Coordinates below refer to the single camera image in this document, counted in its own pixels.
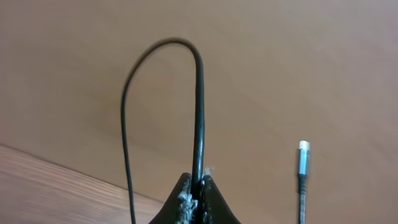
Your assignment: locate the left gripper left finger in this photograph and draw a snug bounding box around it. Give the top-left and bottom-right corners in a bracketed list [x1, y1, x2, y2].
[149, 172, 192, 224]

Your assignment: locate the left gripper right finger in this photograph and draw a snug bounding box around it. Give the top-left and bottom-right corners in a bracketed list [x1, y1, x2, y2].
[200, 175, 241, 224]

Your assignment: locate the black usb cable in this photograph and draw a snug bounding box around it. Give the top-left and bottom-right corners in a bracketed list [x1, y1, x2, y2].
[120, 37, 206, 224]
[297, 140, 311, 224]

